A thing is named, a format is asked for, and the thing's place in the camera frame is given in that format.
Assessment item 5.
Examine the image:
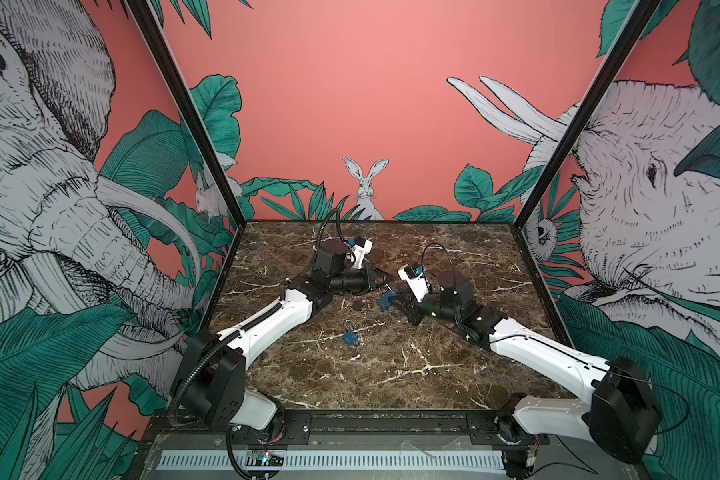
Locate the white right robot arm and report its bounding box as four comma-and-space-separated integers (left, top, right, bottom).
390, 263, 662, 464

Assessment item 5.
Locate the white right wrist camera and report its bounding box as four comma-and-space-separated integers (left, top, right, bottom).
398, 262, 430, 303

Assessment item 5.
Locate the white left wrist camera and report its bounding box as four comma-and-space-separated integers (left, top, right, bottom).
348, 237, 373, 269

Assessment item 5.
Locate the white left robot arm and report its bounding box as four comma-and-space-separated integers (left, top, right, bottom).
168, 237, 391, 436

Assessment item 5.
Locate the blue padlock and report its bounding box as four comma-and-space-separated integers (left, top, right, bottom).
342, 324, 359, 346
377, 291, 392, 311

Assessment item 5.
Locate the black corrugated left cable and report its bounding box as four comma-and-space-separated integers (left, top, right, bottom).
167, 302, 280, 428

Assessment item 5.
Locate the black right corner post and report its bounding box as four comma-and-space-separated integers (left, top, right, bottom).
514, 0, 661, 228

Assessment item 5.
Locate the small circuit board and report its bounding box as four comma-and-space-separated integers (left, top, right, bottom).
246, 450, 285, 470

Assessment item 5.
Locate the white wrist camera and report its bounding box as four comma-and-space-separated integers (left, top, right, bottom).
348, 237, 373, 269
398, 262, 430, 303

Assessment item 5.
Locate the black front mounting rail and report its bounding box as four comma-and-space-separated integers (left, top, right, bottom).
143, 409, 547, 448

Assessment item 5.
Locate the black corner post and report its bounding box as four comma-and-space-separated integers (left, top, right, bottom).
125, 0, 247, 228
514, 0, 661, 228

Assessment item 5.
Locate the black left corner post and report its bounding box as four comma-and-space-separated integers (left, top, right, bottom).
125, 0, 247, 228

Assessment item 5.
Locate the white perforated strip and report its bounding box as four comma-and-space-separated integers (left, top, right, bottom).
157, 450, 504, 473

